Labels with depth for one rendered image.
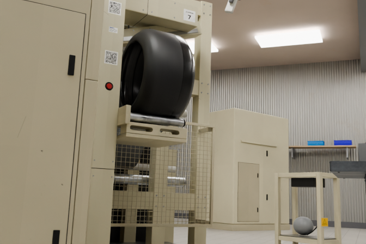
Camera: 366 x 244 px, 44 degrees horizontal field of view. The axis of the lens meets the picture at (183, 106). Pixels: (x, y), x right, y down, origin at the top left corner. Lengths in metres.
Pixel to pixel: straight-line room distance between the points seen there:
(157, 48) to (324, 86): 8.43
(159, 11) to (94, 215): 1.39
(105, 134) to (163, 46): 0.56
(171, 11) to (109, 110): 0.94
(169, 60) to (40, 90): 0.96
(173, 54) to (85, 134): 0.95
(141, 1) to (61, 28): 1.34
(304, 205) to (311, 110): 2.11
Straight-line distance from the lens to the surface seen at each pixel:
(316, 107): 10.55
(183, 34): 3.20
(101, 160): 2.38
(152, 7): 2.99
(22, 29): 1.67
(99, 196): 2.37
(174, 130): 2.48
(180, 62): 2.43
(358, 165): 1.84
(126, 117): 2.32
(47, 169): 1.60
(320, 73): 10.72
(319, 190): 4.84
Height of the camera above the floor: 0.49
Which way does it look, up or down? 11 degrees up
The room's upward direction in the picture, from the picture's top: 2 degrees clockwise
